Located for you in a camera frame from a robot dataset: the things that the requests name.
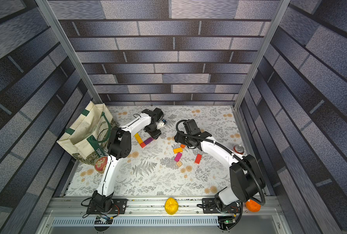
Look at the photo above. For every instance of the small natural wooden cube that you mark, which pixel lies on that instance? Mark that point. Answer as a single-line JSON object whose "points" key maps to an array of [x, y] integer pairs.
{"points": [[179, 164]]}

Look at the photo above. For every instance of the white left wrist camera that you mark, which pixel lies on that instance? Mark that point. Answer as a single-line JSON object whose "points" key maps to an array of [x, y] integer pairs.
{"points": [[161, 124]]}

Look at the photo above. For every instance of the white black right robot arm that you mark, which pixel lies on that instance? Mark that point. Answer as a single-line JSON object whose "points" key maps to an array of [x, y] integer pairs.
{"points": [[246, 179]]}

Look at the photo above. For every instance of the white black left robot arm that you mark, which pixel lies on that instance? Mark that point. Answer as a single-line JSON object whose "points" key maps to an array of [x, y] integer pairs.
{"points": [[119, 147]]}

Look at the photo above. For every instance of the cream green tote bag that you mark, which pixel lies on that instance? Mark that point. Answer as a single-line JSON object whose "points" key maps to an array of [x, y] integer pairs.
{"points": [[87, 138]]}

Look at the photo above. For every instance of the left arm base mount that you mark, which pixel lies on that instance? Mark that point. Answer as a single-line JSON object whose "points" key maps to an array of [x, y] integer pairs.
{"points": [[112, 206]]}

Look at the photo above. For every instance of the red soda can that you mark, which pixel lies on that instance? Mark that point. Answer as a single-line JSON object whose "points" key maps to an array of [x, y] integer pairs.
{"points": [[239, 149]]}

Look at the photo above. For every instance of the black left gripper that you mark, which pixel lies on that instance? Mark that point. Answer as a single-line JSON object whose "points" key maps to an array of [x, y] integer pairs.
{"points": [[156, 135]]}

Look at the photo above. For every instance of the orange-yellow wooden block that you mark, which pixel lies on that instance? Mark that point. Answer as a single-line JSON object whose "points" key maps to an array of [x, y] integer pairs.
{"points": [[138, 138]]}

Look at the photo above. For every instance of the pink wooden block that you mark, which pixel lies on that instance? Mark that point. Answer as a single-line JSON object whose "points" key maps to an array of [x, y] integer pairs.
{"points": [[178, 157]]}

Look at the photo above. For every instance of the yellow-orange flat wooden block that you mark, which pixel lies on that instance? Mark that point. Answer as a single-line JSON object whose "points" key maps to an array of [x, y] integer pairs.
{"points": [[178, 150]]}

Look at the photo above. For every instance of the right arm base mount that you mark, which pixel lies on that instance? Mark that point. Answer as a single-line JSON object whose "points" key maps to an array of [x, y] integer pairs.
{"points": [[214, 206]]}

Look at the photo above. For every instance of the round red tin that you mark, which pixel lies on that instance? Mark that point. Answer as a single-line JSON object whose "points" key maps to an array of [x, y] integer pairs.
{"points": [[100, 164]]}

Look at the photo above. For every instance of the red wooden block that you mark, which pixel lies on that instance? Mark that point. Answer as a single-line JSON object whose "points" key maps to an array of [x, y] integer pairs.
{"points": [[198, 159]]}

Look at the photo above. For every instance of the slotted metal cable tray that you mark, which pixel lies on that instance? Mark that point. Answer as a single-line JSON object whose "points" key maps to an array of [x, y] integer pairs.
{"points": [[138, 221]]}

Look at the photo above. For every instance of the orange mandarin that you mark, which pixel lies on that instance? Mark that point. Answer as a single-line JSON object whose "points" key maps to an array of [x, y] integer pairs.
{"points": [[253, 206]]}

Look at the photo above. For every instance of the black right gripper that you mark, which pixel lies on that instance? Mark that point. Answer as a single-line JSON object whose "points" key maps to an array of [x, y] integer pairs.
{"points": [[182, 139]]}

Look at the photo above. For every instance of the purple wooden block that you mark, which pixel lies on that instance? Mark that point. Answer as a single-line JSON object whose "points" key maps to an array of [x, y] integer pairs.
{"points": [[149, 140]]}

